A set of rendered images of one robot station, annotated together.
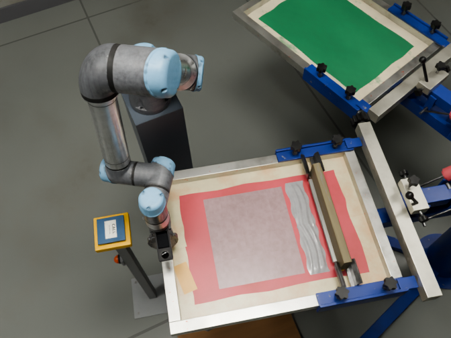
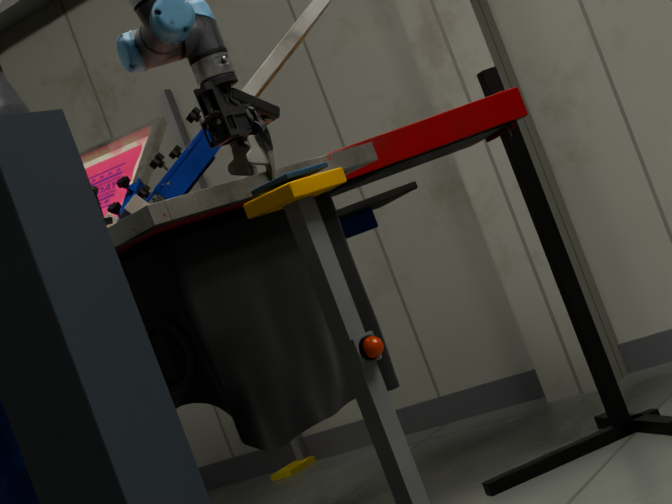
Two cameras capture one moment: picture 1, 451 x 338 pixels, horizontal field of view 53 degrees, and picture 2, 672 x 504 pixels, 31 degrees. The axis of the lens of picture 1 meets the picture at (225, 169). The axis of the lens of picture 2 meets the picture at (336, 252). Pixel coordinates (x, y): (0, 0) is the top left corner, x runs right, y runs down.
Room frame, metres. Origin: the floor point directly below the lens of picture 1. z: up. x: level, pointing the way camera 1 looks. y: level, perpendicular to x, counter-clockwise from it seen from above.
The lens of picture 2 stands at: (1.79, 2.11, 0.79)
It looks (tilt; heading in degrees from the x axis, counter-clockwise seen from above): 1 degrees up; 235
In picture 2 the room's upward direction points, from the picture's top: 21 degrees counter-clockwise
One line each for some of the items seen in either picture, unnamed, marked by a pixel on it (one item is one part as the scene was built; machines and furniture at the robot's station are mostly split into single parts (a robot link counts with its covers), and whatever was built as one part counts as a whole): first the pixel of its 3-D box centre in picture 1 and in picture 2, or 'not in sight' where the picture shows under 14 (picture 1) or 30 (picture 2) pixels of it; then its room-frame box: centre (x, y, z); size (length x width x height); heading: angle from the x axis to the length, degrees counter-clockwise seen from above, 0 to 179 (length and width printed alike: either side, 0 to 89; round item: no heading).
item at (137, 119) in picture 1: (171, 176); (118, 480); (1.04, 0.26, 0.60); 0.18 x 0.18 x 1.20; 23
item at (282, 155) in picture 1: (313, 153); not in sight; (0.91, -0.35, 0.98); 0.30 x 0.05 x 0.07; 99
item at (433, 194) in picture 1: (423, 198); not in sight; (0.68, -0.71, 1.02); 0.17 x 0.06 x 0.05; 99
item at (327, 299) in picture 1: (360, 294); not in sight; (0.36, -0.43, 0.98); 0.30 x 0.05 x 0.07; 99
